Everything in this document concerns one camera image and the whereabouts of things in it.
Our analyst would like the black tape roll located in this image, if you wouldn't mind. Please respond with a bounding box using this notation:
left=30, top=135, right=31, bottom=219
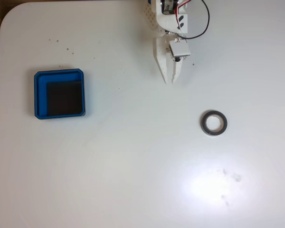
left=200, top=110, right=228, bottom=138

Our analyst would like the blue square box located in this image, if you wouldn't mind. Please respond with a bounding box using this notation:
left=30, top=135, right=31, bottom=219
left=34, top=68, right=86, bottom=120

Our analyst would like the red and white cable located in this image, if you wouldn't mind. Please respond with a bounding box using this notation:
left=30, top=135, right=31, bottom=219
left=176, top=0, right=189, bottom=44

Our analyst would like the white gripper camera box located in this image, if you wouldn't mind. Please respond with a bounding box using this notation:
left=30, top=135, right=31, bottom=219
left=168, top=38, right=191, bottom=63

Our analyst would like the white perforated base plate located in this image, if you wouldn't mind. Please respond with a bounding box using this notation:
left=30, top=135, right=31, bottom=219
left=143, top=2, right=158, bottom=31

